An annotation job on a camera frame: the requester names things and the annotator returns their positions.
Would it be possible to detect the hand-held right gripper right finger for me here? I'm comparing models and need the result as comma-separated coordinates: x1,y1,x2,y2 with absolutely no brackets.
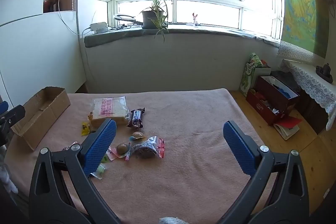
218,120,310,224

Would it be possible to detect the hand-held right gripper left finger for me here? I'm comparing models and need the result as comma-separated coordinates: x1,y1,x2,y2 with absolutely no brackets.
29,118,122,224

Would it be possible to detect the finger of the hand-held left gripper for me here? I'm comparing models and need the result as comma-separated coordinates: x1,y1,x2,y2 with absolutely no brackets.
0,101,26,130

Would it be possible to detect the pink candy packet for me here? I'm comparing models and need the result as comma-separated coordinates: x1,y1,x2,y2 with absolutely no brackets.
106,147,117,161

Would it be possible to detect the brown red candy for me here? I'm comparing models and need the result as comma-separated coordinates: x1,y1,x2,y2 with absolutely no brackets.
115,143,132,160

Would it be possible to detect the green candy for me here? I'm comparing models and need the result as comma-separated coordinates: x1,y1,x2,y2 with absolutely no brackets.
91,164,106,180

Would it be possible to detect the cardboard box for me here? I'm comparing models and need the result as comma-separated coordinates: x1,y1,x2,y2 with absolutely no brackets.
10,87,71,151

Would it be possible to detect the sliced bread packet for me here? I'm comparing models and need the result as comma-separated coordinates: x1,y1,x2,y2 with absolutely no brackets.
88,96,131,128

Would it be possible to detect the blue yellow candy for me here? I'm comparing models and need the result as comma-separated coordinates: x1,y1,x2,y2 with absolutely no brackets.
129,131,146,141

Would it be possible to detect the brown chocolate bar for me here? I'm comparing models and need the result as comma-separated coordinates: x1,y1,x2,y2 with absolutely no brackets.
127,108,146,128

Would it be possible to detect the person's right forearm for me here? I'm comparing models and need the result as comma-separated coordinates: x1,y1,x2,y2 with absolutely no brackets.
158,217,190,224

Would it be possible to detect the red box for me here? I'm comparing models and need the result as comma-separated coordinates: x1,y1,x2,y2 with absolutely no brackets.
246,76,301,126

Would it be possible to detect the open book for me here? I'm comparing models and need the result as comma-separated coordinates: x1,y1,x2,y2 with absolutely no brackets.
273,116,303,141

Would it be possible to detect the white wardrobe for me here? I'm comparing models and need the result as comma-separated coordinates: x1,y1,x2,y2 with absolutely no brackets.
0,0,88,109

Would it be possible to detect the green paper bag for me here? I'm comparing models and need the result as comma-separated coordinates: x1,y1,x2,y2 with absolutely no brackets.
239,61,272,97

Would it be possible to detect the dark wooden cabinet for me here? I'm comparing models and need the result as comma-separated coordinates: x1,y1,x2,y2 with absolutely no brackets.
270,70,328,135

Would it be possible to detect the green snack bag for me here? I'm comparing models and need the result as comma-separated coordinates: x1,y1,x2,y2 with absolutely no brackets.
248,52,268,68

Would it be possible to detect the white lace cloth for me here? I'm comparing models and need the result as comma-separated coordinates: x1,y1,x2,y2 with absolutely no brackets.
280,59,336,131

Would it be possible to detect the grey window sill cover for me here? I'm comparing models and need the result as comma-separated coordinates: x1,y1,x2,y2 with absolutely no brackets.
84,25,282,48

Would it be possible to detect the dark teapot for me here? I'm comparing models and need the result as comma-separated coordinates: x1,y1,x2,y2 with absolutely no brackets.
315,63,334,83

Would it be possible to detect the white adapter box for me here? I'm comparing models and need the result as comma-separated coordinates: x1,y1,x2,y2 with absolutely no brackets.
89,21,109,33

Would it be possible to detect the small animal figurine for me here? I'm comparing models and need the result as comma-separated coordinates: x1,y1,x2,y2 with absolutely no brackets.
186,13,200,27

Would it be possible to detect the potted plant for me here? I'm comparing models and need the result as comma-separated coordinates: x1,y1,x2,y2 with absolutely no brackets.
139,0,170,43

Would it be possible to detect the white wall cable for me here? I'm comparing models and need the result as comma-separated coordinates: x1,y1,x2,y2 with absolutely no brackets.
81,27,97,89

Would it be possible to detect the black ring light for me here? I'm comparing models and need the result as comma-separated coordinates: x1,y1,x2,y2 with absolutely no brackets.
113,13,143,27

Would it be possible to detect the wall poster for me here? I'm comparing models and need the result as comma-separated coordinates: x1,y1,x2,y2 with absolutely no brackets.
277,0,331,63

